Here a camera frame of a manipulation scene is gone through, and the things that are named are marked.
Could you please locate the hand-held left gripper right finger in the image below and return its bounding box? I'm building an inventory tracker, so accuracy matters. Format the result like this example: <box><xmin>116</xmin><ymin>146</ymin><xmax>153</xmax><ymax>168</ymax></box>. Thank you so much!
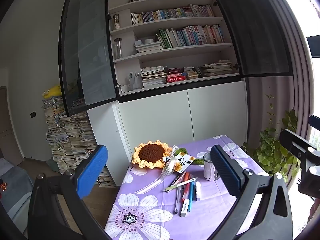
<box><xmin>210</xmin><ymin>144</ymin><xmax>293</xmax><ymax>240</ymax></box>

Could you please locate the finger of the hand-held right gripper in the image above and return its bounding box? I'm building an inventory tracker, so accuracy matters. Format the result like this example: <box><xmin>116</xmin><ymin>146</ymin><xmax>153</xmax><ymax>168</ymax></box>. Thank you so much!
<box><xmin>279</xmin><ymin>129</ymin><xmax>320</xmax><ymax>167</ymax></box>
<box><xmin>308</xmin><ymin>114</ymin><xmax>320</xmax><ymax>128</ymax></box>

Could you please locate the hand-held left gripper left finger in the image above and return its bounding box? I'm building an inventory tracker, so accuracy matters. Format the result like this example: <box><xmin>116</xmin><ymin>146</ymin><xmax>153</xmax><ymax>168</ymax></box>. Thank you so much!
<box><xmin>27</xmin><ymin>144</ymin><xmax>109</xmax><ymax>240</ymax></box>

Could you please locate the grey dotted pen holder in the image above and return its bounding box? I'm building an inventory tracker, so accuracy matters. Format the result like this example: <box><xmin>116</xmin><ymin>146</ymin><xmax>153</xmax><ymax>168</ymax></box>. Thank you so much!
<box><xmin>203</xmin><ymin>152</ymin><xmax>220</xmax><ymax>181</ymax></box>

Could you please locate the blue pen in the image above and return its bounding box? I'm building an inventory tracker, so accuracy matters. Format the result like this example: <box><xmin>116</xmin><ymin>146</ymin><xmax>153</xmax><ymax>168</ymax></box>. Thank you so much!
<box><xmin>186</xmin><ymin>181</ymin><xmax>196</xmax><ymax>212</ymax></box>

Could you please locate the green white pen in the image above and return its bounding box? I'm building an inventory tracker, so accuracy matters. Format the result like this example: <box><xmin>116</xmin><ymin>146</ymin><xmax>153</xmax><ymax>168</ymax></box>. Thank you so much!
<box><xmin>164</xmin><ymin>177</ymin><xmax>198</xmax><ymax>192</ymax></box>

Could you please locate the white eraser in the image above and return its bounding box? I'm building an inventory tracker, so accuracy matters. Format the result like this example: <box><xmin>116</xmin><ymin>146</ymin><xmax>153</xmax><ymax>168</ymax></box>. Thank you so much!
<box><xmin>180</xmin><ymin>199</ymin><xmax>191</xmax><ymax>217</ymax></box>

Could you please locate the clear grey pen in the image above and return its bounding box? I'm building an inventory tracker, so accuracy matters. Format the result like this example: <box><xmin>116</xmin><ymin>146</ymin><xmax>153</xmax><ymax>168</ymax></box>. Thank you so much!
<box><xmin>174</xmin><ymin>186</ymin><xmax>181</xmax><ymax>215</ymax></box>

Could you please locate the green potted plant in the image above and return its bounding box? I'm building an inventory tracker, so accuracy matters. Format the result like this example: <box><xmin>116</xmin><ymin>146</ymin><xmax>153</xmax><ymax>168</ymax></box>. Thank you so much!
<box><xmin>241</xmin><ymin>95</ymin><xmax>300</xmax><ymax>183</ymax></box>

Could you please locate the tall pile of papers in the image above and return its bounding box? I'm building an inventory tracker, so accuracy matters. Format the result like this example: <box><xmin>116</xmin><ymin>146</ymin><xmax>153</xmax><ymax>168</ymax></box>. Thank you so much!
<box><xmin>42</xmin><ymin>96</ymin><xmax>117</xmax><ymax>188</ymax></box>

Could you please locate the sunflower print gift card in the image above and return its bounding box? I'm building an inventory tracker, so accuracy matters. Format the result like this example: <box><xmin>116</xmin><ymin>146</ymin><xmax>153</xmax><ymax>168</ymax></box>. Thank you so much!
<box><xmin>172</xmin><ymin>154</ymin><xmax>195</xmax><ymax>174</ymax></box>

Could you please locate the mauve curtain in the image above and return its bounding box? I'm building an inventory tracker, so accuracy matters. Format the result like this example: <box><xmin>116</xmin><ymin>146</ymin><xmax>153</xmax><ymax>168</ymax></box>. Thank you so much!
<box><xmin>246</xmin><ymin>0</ymin><xmax>315</xmax><ymax>155</ymax></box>

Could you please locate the white sheer ribbon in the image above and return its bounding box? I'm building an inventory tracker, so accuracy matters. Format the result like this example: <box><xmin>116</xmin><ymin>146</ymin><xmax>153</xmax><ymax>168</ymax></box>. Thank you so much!
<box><xmin>135</xmin><ymin>145</ymin><xmax>179</xmax><ymax>194</ymax></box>

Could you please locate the crochet sunflower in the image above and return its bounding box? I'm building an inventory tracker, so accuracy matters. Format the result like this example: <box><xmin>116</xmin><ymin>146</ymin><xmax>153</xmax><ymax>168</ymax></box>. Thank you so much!
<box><xmin>132</xmin><ymin>140</ymin><xmax>208</xmax><ymax>172</ymax></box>

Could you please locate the purple floral tablecloth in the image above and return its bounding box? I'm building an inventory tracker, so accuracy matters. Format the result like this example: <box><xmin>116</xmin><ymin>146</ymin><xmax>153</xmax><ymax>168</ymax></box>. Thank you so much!
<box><xmin>104</xmin><ymin>135</ymin><xmax>270</xmax><ymax>240</ymax></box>

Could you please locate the grey sofa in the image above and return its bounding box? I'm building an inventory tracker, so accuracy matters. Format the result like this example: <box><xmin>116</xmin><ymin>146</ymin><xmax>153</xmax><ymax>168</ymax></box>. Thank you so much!
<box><xmin>0</xmin><ymin>157</ymin><xmax>34</xmax><ymax>233</ymax></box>

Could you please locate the white bookcase cabinet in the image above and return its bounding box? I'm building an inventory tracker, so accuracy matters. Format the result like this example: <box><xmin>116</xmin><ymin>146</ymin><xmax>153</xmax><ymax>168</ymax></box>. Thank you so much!
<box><xmin>86</xmin><ymin>0</ymin><xmax>250</xmax><ymax>188</ymax></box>

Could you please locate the yellow plush toy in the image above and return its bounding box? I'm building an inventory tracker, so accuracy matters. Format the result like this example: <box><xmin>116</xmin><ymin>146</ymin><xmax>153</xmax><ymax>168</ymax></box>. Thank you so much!
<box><xmin>42</xmin><ymin>84</ymin><xmax>62</xmax><ymax>99</ymax></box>

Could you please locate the brown door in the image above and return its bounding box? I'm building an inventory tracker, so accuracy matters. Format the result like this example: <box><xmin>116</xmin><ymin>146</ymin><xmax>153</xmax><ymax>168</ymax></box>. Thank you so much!
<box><xmin>0</xmin><ymin>86</ymin><xmax>24</xmax><ymax>165</ymax></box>

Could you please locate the white shelf pen cup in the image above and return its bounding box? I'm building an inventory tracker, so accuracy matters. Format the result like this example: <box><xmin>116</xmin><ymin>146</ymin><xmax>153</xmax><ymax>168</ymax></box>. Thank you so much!
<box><xmin>129</xmin><ymin>72</ymin><xmax>141</xmax><ymax>90</ymax></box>

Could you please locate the window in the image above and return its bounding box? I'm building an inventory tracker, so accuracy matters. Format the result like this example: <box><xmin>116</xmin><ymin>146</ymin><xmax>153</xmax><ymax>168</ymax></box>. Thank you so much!
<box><xmin>272</xmin><ymin>0</ymin><xmax>320</xmax><ymax>240</ymax></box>

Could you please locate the wide stack of pale booklets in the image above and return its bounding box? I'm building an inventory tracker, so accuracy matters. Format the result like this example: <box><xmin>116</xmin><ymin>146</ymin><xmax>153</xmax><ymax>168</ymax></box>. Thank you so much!
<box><xmin>200</xmin><ymin>60</ymin><xmax>234</xmax><ymax>77</ymax></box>

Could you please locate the small stack of brown books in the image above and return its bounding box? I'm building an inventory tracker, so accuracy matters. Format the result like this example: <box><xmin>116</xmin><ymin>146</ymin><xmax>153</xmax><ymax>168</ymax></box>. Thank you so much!
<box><xmin>184</xmin><ymin>67</ymin><xmax>200</xmax><ymax>79</ymax></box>

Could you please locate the stack of red books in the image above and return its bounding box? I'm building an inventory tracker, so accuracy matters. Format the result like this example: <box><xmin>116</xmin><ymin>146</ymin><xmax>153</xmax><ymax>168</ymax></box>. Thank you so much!
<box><xmin>166</xmin><ymin>67</ymin><xmax>188</xmax><ymax>83</ymax></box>

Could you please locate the narrow dark glass cabinet door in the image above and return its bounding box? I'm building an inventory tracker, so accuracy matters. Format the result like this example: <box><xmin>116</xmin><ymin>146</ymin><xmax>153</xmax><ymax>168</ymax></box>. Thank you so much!
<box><xmin>205</xmin><ymin>0</ymin><xmax>293</xmax><ymax>78</ymax></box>

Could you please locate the thick stack of white magazines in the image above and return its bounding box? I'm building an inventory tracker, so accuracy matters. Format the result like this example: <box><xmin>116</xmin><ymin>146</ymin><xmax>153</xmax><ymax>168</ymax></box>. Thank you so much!
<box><xmin>140</xmin><ymin>66</ymin><xmax>167</xmax><ymax>88</ymax></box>

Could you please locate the wide dark glass cabinet door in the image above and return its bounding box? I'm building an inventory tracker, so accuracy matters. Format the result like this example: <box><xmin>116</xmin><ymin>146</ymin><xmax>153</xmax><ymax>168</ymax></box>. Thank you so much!
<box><xmin>59</xmin><ymin>0</ymin><xmax>121</xmax><ymax>117</ymax></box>

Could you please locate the clear glass jar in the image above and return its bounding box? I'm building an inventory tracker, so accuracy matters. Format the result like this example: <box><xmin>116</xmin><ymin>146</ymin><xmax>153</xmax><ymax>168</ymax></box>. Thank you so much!
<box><xmin>114</xmin><ymin>38</ymin><xmax>123</xmax><ymax>59</ymax></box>

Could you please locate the stack of white flat books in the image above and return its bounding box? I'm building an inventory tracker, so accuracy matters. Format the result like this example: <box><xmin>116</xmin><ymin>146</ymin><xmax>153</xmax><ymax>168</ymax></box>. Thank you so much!
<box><xmin>135</xmin><ymin>40</ymin><xmax>163</xmax><ymax>53</ymax></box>

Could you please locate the row of tall colourful books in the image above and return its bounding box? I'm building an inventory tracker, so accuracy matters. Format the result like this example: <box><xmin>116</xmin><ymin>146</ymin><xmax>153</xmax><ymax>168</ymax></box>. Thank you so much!
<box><xmin>157</xmin><ymin>24</ymin><xmax>225</xmax><ymax>49</ymax></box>

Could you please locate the row of small paperback books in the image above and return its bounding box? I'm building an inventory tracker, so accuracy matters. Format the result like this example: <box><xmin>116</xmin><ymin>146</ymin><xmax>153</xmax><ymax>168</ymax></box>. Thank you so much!
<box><xmin>131</xmin><ymin>4</ymin><xmax>215</xmax><ymax>25</ymax></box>

